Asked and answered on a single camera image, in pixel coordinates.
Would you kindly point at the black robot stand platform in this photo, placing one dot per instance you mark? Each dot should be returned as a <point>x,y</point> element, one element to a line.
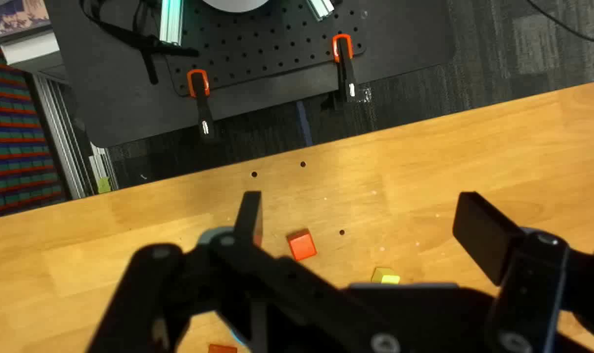
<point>107,85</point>

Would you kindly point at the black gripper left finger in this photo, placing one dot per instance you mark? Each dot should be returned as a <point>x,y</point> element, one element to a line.
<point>244,287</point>

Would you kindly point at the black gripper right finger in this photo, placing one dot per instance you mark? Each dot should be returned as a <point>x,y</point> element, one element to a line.
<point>485,236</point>

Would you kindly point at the blue cup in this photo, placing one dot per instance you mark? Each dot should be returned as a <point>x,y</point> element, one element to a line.
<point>212,234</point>

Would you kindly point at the yellow block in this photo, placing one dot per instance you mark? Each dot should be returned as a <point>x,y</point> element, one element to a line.
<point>385,275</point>

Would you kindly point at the orange block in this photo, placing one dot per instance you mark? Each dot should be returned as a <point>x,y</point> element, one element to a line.
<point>222,348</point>
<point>303,244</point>

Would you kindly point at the aluminium frame rail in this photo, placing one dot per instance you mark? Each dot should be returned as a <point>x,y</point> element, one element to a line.
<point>58,130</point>

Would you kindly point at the stack of books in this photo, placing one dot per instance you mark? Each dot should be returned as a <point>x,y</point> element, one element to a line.
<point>12,16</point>

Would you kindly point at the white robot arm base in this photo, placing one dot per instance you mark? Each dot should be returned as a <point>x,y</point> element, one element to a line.
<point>236,5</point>

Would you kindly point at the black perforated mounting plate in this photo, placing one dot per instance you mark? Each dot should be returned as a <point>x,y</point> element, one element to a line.
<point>263,46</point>

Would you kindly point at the aluminium extrusion bar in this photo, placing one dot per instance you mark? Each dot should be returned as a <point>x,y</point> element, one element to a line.
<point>320,7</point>
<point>171,20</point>

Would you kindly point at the colourful striped panel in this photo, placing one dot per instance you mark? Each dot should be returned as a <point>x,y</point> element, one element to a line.
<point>14,144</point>

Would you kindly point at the green white label strip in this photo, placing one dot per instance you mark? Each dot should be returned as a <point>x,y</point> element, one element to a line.
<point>103,171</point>

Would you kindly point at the orange black bar clamp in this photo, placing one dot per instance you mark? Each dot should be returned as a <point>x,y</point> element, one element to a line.
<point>344,62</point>
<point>201,91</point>

